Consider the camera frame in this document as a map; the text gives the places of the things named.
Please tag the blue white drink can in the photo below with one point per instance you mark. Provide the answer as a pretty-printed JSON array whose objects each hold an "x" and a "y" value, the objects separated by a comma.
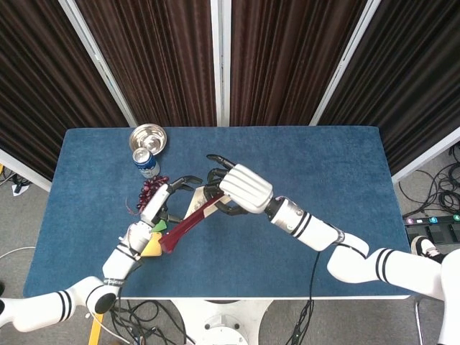
[{"x": 147, "y": 167}]

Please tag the black numbered switch box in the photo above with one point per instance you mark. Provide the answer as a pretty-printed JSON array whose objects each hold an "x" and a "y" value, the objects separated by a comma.
[{"x": 438, "y": 228}]

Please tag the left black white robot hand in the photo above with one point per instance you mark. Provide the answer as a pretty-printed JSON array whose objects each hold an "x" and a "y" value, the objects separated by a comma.
[{"x": 156, "y": 203}]

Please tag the brown curtain partition panel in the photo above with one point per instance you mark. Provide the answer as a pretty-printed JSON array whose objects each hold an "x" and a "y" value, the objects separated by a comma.
[
  {"x": 413, "y": 79},
  {"x": 287, "y": 61},
  {"x": 154, "y": 61},
  {"x": 36, "y": 90}
]

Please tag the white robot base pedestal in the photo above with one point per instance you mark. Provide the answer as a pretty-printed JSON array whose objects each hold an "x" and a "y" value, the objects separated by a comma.
[{"x": 223, "y": 323}]

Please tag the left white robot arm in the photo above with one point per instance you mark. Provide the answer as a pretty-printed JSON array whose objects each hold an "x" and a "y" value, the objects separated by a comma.
[{"x": 115, "y": 264}]

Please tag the green foam cube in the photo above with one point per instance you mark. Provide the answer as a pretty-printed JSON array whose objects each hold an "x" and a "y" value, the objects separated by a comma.
[{"x": 160, "y": 225}]

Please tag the red ribbed paper folding fan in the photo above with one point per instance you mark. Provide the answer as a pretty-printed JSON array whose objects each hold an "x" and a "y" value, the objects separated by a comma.
[{"x": 187, "y": 226}]

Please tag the white black shoe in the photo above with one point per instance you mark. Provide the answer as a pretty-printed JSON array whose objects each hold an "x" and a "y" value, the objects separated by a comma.
[{"x": 427, "y": 248}]

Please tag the white table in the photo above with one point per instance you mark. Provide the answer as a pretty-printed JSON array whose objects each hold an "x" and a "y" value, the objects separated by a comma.
[{"x": 215, "y": 298}]

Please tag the yellow sponge block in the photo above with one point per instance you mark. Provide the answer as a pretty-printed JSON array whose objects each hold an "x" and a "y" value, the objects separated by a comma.
[{"x": 152, "y": 248}]

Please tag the dark red grape bunch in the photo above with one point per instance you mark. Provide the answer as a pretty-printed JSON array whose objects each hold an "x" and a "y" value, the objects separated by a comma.
[{"x": 147, "y": 190}]

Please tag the blue table cloth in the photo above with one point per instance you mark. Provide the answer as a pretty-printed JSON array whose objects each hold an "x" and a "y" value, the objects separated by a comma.
[{"x": 233, "y": 273}]

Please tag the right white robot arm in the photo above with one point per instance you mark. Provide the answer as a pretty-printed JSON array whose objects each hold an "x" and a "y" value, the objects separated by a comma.
[{"x": 316, "y": 230}]

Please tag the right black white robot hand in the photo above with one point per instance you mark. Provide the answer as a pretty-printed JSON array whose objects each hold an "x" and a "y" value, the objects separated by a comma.
[{"x": 248, "y": 188}]

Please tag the small steel bowl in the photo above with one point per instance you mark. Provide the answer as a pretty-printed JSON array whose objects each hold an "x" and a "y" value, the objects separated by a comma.
[{"x": 149, "y": 138}]

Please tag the white paper scrap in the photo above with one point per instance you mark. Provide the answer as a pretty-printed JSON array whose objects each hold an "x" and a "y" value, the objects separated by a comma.
[{"x": 21, "y": 189}]

